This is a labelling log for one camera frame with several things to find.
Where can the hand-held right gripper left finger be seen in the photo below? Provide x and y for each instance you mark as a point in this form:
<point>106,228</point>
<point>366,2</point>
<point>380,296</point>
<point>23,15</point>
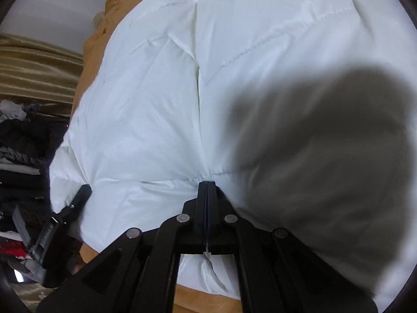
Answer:
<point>202,202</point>

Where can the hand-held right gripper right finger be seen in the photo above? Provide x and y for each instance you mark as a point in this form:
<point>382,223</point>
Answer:
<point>211,202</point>

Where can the gold curtain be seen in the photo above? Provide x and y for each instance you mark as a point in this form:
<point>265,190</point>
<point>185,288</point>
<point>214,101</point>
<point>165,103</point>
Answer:
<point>32,71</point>

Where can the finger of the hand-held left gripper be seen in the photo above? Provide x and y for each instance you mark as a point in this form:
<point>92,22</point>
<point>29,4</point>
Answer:
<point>78,202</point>

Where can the white down jacket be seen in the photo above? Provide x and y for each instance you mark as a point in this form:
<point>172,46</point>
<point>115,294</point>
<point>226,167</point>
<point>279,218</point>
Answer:
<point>156,104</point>

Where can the pile of dark clothes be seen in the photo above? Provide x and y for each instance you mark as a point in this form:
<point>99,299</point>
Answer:
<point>22,143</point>

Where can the tan bed blanket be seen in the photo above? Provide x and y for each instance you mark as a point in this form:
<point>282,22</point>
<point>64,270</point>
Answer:
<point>97,49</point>

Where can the beige fluffy ball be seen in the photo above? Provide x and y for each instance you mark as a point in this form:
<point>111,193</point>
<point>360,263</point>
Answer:
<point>99,19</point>

